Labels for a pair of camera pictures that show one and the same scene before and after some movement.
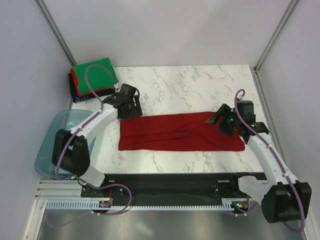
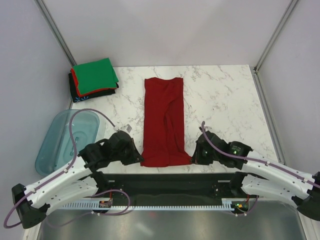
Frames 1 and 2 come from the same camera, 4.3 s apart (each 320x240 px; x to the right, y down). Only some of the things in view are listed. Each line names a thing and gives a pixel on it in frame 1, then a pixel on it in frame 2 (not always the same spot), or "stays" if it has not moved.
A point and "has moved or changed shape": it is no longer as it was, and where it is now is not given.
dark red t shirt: [183, 131] has moved or changed shape
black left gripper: [137, 111] → [136, 157]
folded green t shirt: [94, 75] stays
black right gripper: [225, 111] → [197, 158]
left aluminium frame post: [56, 32] stays
